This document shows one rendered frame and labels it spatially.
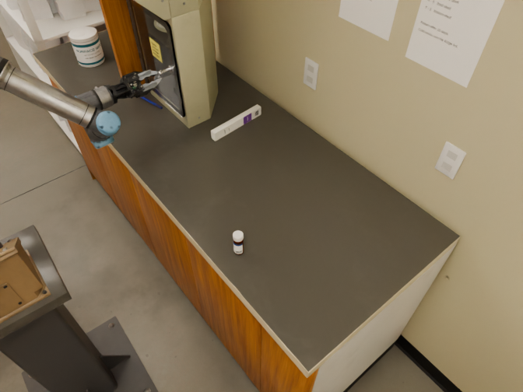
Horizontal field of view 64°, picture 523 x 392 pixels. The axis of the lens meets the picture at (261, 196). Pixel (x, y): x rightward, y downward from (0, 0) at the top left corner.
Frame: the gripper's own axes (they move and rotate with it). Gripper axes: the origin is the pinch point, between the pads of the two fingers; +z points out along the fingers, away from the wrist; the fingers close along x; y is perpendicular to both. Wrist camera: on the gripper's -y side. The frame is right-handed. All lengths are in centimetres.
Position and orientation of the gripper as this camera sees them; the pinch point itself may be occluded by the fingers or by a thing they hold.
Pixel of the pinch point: (156, 77)
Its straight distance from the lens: 171.6
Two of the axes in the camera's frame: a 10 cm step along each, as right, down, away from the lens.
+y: 4.7, -0.2, -8.8
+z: 7.7, -4.7, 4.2
